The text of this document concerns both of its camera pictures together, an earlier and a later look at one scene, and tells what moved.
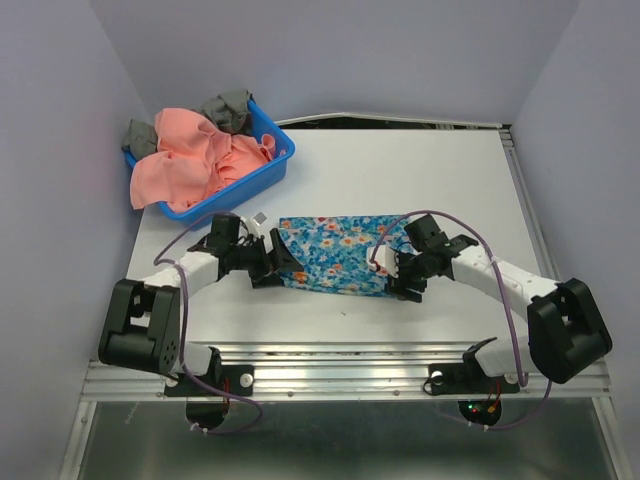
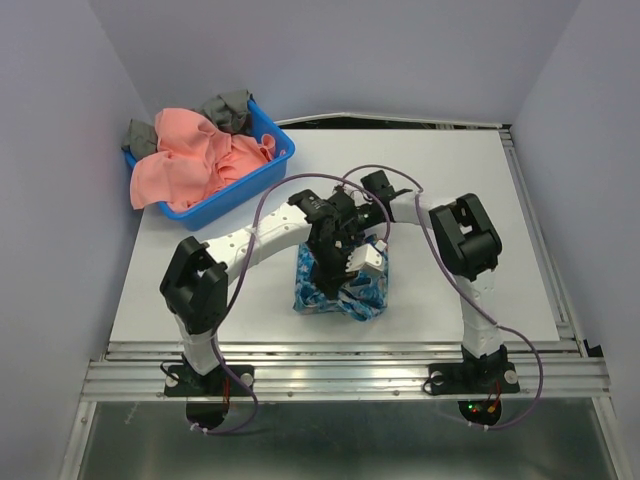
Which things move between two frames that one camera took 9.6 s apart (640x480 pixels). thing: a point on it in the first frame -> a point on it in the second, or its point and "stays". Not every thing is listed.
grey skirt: x=229 y=111 stays
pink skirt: x=194 y=159 stays
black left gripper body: x=253 y=259 -> x=329 y=261
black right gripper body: x=413 y=272 -> x=366 y=219
